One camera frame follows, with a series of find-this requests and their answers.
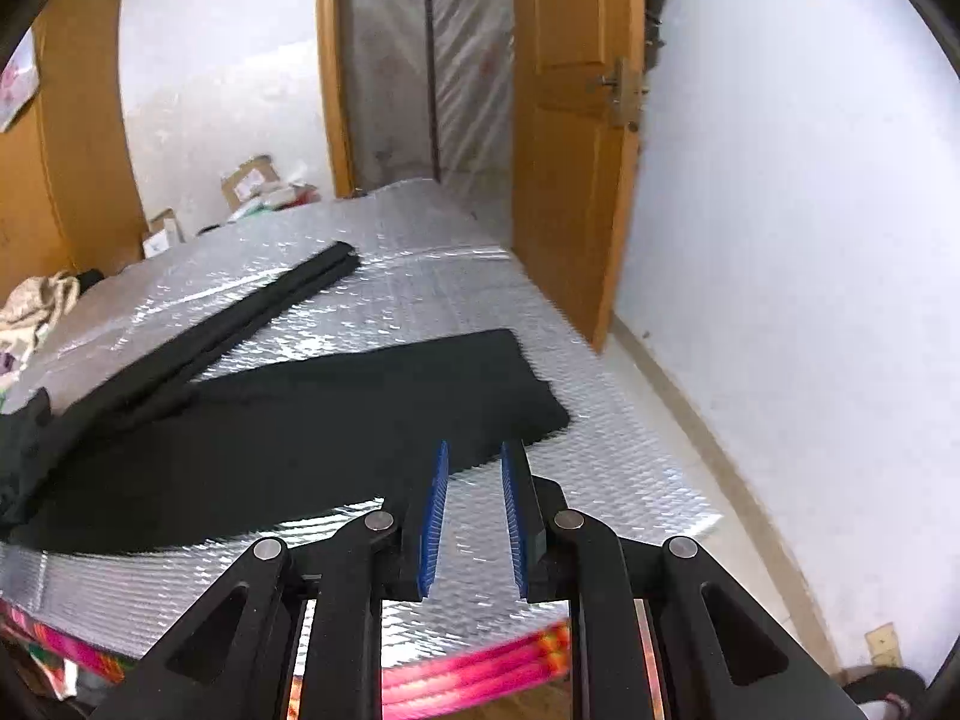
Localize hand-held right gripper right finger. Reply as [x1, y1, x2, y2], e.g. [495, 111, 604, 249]
[499, 436, 863, 720]

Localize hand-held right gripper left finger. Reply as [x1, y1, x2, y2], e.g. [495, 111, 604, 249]
[90, 439, 451, 720]

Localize black pants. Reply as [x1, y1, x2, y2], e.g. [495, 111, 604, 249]
[0, 240, 571, 556]

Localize silver foil mat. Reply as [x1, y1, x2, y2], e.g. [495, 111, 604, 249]
[0, 178, 725, 680]

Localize pile of plastic packets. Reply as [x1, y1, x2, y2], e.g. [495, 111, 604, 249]
[232, 180, 323, 222]

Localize wooden door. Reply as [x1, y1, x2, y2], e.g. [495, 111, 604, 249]
[510, 0, 647, 353]

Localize brown cardboard box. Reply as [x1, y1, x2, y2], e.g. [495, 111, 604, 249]
[220, 155, 275, 211]

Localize small white box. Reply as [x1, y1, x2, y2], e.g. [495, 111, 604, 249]
[142, 208, 187, 260]

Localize dark slipper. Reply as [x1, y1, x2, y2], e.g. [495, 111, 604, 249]
[840, 667, 931, 720]

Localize beige floral blanket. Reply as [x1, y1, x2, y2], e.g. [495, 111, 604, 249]
[0, 274, 82, 353]

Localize clear plastic curtain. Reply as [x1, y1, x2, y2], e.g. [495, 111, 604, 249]
[334, 0, 518, 200]

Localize wooden wardrobe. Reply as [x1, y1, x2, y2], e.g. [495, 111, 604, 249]
[0, 0, 151, 301]

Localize white plastic bag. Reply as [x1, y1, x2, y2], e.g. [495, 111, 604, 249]
[0, 28, 40, 134]

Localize wall socket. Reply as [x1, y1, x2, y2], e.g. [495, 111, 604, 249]
[866, 622, 901, 668]

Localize brass door handle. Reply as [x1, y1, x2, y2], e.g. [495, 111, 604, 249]
[589, 56, 647, 128]

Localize wooden door frame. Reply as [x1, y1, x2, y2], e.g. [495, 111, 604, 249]
[315, 0, 359, 200]

